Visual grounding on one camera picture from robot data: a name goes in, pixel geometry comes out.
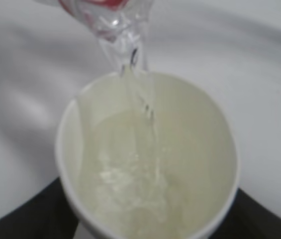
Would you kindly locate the white paper cup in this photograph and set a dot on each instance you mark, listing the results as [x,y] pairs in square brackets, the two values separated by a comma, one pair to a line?
[128,177]

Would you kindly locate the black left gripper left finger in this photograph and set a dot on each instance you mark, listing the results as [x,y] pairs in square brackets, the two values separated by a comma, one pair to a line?
[46,216]

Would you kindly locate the clear water bottle red label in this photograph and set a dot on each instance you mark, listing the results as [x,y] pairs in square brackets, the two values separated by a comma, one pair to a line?
[120,27]

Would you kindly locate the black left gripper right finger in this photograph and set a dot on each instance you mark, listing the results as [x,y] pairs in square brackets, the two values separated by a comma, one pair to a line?
[247,219]

